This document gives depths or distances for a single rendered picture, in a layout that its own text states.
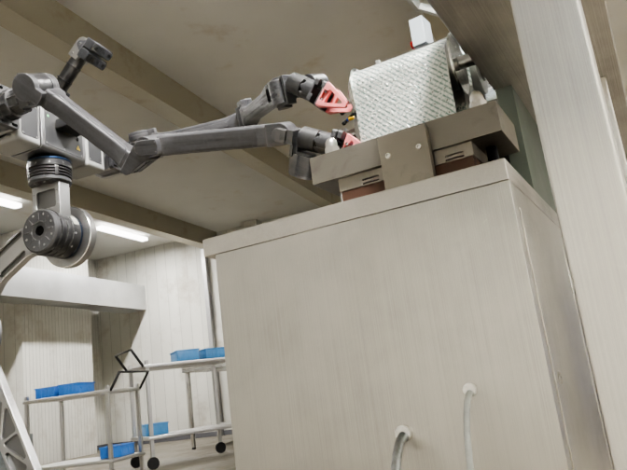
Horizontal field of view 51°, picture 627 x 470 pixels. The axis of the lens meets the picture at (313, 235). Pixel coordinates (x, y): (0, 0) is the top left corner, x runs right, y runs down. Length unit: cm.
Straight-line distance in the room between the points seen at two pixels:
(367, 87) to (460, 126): 40
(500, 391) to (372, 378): 23
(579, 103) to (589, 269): 15
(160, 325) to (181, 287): 81
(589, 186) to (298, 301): 78
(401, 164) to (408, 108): 30
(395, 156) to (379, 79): 36
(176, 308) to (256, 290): 1087
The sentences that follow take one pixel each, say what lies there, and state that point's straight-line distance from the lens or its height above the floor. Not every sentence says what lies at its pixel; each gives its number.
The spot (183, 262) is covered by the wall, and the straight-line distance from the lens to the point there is 1224.
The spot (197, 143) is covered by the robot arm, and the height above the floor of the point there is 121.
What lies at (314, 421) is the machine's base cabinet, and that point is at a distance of 129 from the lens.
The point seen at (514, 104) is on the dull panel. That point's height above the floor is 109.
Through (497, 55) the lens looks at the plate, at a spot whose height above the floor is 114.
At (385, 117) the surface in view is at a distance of 158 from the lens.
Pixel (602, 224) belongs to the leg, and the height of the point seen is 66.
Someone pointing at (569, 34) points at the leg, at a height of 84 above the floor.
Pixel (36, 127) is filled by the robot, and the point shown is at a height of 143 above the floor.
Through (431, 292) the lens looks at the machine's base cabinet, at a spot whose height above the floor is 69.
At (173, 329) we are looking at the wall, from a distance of 1223.
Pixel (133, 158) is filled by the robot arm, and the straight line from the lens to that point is 183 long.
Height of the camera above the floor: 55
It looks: 13 degrees up
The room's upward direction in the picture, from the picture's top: 8 degrees counter-clockwise
